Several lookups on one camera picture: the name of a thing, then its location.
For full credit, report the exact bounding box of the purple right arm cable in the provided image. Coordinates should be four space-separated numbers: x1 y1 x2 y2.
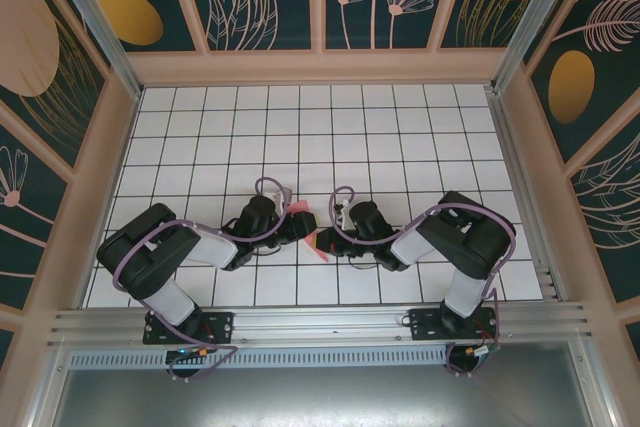
326 185 517 379

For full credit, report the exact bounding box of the grey slotted cable duct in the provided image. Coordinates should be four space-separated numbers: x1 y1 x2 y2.
67 341 451 371

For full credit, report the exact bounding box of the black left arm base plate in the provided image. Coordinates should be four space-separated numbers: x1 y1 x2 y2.
143 309 236 346

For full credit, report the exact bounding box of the grey metal sheet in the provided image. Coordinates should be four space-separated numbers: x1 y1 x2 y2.
49 341 601 427

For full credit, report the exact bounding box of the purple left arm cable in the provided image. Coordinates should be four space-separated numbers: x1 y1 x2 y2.
113 175 294 384

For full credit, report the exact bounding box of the aluminium corner post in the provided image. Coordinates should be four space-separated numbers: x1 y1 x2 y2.
42 0 144 101
492 0 584 93

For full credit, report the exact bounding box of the small circuit board with connector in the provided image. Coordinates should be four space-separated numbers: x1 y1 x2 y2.
467 341 502 361
166 345 211 363

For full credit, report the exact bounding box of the aluminium side rail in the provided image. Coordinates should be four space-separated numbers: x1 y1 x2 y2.
487 89 596 306

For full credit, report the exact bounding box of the long aluminium base rail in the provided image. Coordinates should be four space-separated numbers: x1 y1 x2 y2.
47 300 596 351

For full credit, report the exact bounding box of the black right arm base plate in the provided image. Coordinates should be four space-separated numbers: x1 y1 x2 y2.
408 306 501 341

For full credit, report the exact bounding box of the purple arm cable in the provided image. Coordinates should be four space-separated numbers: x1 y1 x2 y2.
113 175 294 384
326 185 517 379

